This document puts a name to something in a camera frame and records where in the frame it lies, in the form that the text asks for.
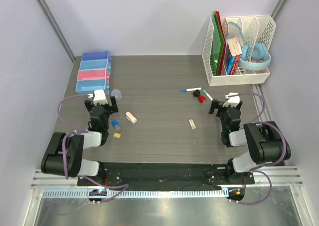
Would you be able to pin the purple drawer box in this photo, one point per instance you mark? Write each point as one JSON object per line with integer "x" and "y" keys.
{"x": 96, "y": 55}

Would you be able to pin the green marker pen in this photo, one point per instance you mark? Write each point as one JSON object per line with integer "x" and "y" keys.
{"x": 208, "y": 95}

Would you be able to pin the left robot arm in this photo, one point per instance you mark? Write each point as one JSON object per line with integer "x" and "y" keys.
{"x": 64, "y": 154}

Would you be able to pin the white file organizer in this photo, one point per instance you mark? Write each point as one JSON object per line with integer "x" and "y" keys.
{"x": 250, "y": 30}

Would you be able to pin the yellow sticky note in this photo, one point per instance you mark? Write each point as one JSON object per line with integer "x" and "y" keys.
{"x": 116, "y": 135}

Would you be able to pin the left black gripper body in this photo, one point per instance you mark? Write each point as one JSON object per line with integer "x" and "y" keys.
{"x": 109, "y": 110}

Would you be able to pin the books stack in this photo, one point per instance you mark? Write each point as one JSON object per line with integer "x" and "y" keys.
{"x": 233, "y": 54}

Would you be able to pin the clear tape roll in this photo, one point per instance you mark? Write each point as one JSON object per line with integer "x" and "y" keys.
{"x": 117, "y": 94}

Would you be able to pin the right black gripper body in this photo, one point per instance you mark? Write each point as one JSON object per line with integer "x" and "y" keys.
{"x": 222, "y": 110}

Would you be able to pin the pink eraser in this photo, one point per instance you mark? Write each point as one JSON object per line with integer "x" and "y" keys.
{"x": 131, "y": 118}

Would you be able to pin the red black stamp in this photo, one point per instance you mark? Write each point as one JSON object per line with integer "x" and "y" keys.
{"x": 198, "y": 95}

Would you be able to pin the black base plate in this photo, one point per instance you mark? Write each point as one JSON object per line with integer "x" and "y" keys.
{"x": 171, "y": 176}

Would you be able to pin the light blue drawer box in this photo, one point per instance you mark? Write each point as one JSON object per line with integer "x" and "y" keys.
{"x": 84, "y": 87}

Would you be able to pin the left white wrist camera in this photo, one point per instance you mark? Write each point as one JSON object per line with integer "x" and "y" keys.
{"x": 100, "y": 96}

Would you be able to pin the pink drawer box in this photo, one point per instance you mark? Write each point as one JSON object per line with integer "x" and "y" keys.
{"x": 93, "y": 74}

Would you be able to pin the blue marker pen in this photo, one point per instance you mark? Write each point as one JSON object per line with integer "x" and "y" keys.
{"x": 191, "y": 89}

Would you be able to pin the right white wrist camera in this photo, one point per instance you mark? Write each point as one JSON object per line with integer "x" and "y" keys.
{"x": 232, "y": 100}

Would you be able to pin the beige eraser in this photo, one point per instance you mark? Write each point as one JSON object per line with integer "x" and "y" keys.
{"x": 192, "y": 124}

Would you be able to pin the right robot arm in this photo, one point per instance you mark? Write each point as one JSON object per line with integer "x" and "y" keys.
{"x": 266, "y": 144}

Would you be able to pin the green folder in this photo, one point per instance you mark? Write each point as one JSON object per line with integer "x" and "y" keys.
{"x": 216, "y": 45}

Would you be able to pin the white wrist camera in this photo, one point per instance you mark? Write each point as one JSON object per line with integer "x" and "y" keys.
{"x": 100, "y": 96}
{"x": 232, "y": 100}

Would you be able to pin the white cable duct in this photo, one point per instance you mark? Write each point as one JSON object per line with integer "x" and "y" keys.
{"x": 99, "y": 193}

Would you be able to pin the blue glue stick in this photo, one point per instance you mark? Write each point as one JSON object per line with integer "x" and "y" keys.
{"x": 116, "y": 126}

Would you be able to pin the red folder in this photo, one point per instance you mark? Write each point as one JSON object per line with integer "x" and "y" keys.
{"x": 223, "y": 44}

